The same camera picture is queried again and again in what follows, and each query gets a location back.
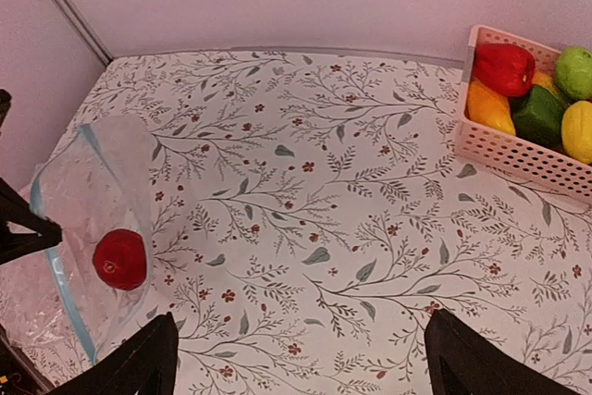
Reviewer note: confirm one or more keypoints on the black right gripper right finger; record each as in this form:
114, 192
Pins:
461, 361

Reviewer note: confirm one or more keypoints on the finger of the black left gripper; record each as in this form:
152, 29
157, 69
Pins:
14, 209
16, 245

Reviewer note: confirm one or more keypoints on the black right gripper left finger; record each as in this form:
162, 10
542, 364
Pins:
146, 363

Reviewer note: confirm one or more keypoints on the clear zip top bag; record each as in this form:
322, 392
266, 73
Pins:
96, 183

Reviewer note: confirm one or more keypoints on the red toy pomegranate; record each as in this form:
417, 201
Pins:
120, 260

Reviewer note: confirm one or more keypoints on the yellow toy lemon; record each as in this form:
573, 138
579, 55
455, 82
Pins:
576, 132

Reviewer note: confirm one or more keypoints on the red toy bell pepper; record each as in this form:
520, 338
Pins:
505, 68

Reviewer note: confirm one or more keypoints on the floral tablecloth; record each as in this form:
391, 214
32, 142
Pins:
310, 213

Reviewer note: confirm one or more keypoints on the pink plastic basket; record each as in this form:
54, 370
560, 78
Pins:
552, 168

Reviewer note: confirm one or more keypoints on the green toy pepper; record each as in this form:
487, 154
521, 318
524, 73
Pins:
537, 117

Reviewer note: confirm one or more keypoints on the round orange toy fruit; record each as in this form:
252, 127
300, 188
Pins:
545, 81

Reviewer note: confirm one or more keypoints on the green toy apple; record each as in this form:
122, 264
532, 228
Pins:
572, 73

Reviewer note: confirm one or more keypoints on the left aluminium wall post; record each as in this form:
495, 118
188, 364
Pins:
82, 27

